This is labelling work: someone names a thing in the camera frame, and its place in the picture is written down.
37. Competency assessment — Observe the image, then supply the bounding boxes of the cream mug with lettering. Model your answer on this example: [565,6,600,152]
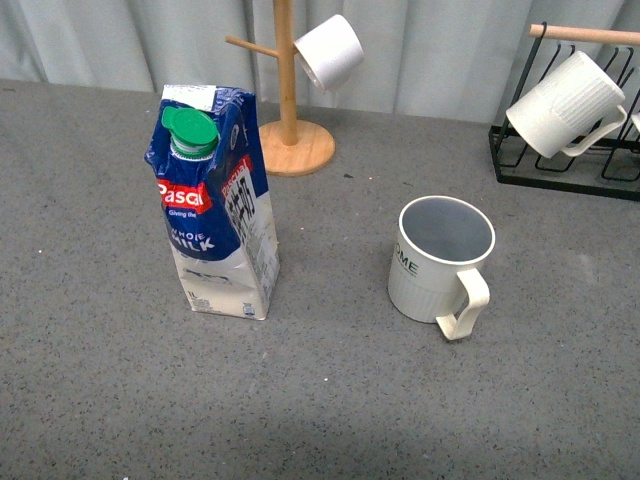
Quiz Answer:
[388,195,496,341]

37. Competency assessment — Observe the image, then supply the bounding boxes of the blue Pascual milk carton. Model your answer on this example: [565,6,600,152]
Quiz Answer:
[145,85,279,320]

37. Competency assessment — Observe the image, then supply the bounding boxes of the wooden mug tree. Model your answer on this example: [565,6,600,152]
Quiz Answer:
[225,1,336,177]

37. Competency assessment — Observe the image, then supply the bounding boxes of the white mug on tree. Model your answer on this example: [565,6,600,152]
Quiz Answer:
[294,14,364,92]

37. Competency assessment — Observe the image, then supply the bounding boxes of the cream ribbed mug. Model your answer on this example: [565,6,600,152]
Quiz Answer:
[506,51,627,158]

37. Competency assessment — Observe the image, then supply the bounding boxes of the black wire mug rack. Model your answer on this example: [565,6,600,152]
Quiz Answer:
[488,22,639,201]

